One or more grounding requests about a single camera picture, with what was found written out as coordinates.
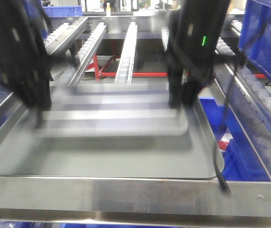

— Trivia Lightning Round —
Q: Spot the blue bin below rack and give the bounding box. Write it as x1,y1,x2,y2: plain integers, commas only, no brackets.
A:
200,97,270,181

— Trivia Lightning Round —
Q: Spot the steel divider rail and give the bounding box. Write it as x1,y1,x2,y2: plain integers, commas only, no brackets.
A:
0,17,90,143
214,69,271,181

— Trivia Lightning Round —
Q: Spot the white roller track right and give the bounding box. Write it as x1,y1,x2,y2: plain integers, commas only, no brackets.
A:
215,20,271,133

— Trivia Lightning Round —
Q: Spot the red metal cart frame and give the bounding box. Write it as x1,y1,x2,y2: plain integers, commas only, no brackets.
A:
86,54,266,83

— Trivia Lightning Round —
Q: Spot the steel divider rail left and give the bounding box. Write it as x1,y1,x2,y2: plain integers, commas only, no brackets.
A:
0,17,90,143

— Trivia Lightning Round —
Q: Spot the large grey serving tray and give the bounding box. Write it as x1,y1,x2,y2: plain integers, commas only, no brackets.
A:
0,107,224,179

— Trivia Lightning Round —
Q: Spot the white roller track centre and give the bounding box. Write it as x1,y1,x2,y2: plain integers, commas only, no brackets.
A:
114,22,138,84

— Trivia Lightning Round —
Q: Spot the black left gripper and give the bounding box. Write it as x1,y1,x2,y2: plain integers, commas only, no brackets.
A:
0,0,53,112

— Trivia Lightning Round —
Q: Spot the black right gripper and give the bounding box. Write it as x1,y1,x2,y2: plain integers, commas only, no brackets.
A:
167,0,231,109

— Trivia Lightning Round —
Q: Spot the white roller track far left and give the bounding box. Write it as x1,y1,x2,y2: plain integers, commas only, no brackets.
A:
0,22,84,103

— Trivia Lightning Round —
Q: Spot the steel divider rail right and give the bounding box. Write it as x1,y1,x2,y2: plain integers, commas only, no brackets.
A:
214,69,271,181

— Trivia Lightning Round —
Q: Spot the orange bottle in background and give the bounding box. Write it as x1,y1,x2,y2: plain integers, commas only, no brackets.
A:
106,2,111,17

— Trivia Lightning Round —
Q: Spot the small silver metal tray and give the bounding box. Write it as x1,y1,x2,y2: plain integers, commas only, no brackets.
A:
36,82,188,138

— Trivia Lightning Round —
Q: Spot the white roller track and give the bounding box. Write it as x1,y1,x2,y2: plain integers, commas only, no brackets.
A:
0,22,84,103
161,27,169,51
215,20,271,133
114,22,138,84
58,22,107,86

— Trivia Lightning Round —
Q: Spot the blue crate in background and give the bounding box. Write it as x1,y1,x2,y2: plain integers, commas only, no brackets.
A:
43,6,83,17

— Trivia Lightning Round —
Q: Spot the steel front rack rail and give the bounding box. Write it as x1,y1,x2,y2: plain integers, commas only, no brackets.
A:
0,176,271,227

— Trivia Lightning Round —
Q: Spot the blue bin upper right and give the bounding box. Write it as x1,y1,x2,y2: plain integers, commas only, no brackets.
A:
238,0,271,81

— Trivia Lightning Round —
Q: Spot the black cable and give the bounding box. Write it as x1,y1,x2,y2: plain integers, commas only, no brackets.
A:
212,0,271,194

